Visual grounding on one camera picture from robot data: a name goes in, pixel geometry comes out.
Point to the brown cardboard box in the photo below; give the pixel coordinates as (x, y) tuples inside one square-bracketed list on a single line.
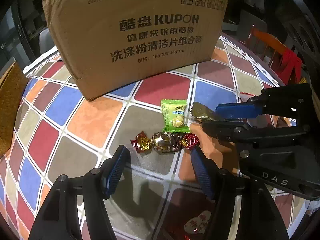
[(107, 44)]

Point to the gold olive snack packet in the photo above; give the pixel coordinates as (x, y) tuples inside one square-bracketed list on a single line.
[(202, 113)]

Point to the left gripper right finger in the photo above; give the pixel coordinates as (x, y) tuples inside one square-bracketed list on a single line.
[(259, 215)]

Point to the gold red foil candy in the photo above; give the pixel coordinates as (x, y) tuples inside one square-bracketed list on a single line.
[(164, 142)]

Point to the red wooden chair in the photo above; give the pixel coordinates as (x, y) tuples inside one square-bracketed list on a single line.
[(272, 47)]

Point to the red garment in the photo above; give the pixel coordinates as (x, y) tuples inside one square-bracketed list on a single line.
[(290, 68)]

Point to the grey chair left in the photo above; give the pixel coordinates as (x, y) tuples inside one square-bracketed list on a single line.
[(46, 42)]

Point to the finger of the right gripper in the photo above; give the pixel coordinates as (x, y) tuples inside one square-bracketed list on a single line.
[(291, 101), (225, 129)]

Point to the green pistachio candy packet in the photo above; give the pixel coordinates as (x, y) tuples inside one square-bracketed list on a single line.
[(174, 116)]

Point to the colourful diamond table mat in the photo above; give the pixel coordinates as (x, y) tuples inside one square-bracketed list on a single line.
[(58, 132)]

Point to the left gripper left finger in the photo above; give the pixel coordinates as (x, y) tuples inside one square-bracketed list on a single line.
[(58, 215)]

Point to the clear red cracker packet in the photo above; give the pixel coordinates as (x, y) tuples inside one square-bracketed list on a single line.
[(244, 97)]

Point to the woven rattan box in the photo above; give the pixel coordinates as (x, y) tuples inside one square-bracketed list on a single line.
[(13, 84)]

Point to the dark red snack packet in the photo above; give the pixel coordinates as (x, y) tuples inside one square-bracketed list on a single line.
[(196, 226)]

